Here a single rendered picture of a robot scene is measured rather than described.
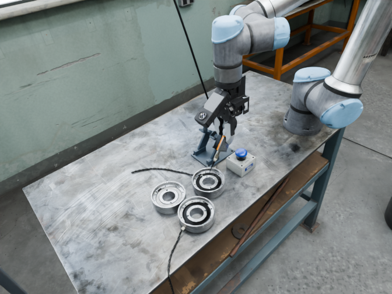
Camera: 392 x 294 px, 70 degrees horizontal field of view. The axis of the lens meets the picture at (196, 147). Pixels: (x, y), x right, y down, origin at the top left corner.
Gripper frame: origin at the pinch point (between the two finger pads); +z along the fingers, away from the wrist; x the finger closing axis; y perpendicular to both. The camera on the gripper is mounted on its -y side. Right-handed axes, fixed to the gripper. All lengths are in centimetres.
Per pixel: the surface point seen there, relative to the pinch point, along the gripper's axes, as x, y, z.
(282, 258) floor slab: -11, 31, 93
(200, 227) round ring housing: -14.1, -22.1, 9.8
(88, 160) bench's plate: 39, -33, 13
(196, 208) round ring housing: -7.8, -18.5, 10.6
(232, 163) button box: -2.5, 1.3, 9.1
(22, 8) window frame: 150, -16, -22
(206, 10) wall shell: 164, 133, 14
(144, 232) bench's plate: -2.8, -33.5, 13.1
